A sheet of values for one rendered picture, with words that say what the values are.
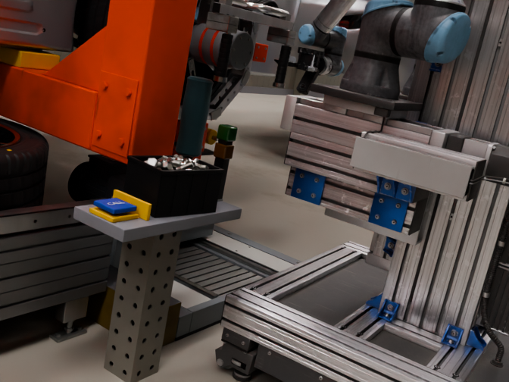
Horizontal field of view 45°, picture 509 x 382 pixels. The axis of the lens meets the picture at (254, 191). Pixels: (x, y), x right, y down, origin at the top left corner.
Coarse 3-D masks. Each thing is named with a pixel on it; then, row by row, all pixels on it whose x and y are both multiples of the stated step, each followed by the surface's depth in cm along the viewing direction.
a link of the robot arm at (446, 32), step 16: (416, 0) 140; (432, 0) 136; (448, 0) 136; (416, 16) 140; (432, 16) 137; (448, 16) 136; (464, 16) 136; (400, 32) 142; (416, 32) 139; (432, 32) 136; (448, 32) 135; (464, 32) 139; (400, 48) 144; (416, 48) 141; (432, 48) 137; (448, 48) 138
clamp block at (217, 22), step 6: (210, 12) 190; (210, 18) 190; (216, 18) 188; (222, 18) 187; (228, 18) 186; (234, 18) 187; (210, 24) 190; (216, 24) 188; (222, 24) 187; (228, 24) 186; (234, 24) 188; (222, 30) 187; (228, 30) 187; (234, 30) 189
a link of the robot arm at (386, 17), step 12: (372, 0) 148; (384, 0) 146; (396, 0) 145; (372, 12) 148; (384, 12) 146; (396, 12) 145; (372, 24) 148; (384, 24) 145; (396, 24) 143; (360, 36) 151; (372, 36) 148; (384, 36) 146; (360, 48) 151; (372, 48) 148; (384, 48) 148
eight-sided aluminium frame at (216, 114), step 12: (240, 24) 235; (252, 24) 231; (252, 36) 233; (240, 72) 237; (228, 84) 237; (240, 84) 237; (216, 96) 233; (228, 96) 232; (180, 108) 212; (216, 108) 228
